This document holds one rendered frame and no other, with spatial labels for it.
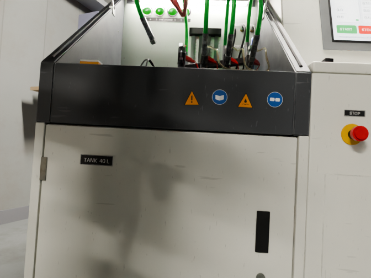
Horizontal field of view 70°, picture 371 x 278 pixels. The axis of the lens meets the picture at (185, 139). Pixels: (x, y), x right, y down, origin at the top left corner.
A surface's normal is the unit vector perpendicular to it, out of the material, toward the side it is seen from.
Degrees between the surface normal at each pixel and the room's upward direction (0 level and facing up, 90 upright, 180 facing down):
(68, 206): 90
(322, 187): 90
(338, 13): 76
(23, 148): 90
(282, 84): 90
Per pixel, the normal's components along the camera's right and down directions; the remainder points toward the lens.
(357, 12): -0.04, -0.28
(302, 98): -0.06, -0.04
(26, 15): 0.91, 0.04
